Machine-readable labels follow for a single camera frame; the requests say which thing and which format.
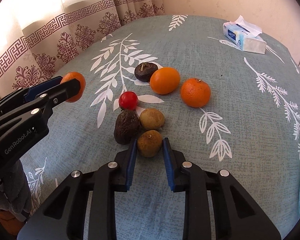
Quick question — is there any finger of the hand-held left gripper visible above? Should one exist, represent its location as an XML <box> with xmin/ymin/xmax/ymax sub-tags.
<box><xmin>0</xmin><ymin>77</ymin><xmax>63</xmax><ymax>117</ymax></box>
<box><xmin>0</xmin><ymin>79</ymin><xmax>82</xmax><ymax>130</ymax></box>

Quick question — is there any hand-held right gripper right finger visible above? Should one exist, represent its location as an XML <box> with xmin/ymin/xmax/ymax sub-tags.
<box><xmin>162</xmin><ymin>137</ymin><xmax>282</xmax><ymax>240</ymax></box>

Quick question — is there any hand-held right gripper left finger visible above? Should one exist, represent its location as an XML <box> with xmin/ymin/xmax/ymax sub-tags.
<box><xmin>17</xmin><ymin>138</ymin><xmax>138</xmax><ymax>240</ymax></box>

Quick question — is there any small orange mandarin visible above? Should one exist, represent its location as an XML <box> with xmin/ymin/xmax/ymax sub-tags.
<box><xmin>60</xmin><ymin>72</ymin><xmax>86</xmax><ymax>103</ymax></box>

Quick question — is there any tan longan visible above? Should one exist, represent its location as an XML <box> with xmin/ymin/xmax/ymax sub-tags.
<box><xmin>139</xmin><ymin>108</ymin><xmax>165</xmax><ymax>131</ymax></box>
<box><xmin>137</xmin><ymin>130</ymin><xmax>163</xmax><ymax>158</ymax></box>

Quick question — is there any wrinkled dark brown fruit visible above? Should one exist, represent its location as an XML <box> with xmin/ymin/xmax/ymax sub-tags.
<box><xmin>114</xmin><ymin>110</ymin><xmax>140</xmax><ymax>145</ymax></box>

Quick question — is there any red cherry tomato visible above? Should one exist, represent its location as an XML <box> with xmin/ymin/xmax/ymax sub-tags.
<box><xmin>119</xmin><ymin>91</ymin><xmax>138</xmax><ymax>111</ymax></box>

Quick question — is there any rough-skinned orange mandarin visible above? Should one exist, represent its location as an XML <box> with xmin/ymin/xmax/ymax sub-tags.
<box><xmin>180</xmin><ymin>78</ymin><xmax>211</xmax><ymax>108</ymax></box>

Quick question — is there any round dark brown fruit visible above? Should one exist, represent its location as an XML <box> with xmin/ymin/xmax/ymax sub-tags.
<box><xmin>134</xmin><ymin>62</ymin><xmax>160</xmax><ymax>82</ymax></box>

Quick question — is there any smooth orange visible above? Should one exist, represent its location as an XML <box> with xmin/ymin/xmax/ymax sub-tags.
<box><xmin>150</xmin><ymin>67</ymin><xmax>181</xmax><ymax>95</ymax></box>

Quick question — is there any beige patterned curtain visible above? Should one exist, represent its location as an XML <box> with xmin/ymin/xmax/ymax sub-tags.
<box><xmin>0</xmin><ymin>0</ymin><xmax>165</xmax><ymax>100</ymax></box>

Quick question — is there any white tissue pack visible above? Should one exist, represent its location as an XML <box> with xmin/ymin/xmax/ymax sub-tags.
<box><xmin>222</xmin><ymin>15</ymin><xmax>267</xmax><ymax>54</ymax></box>

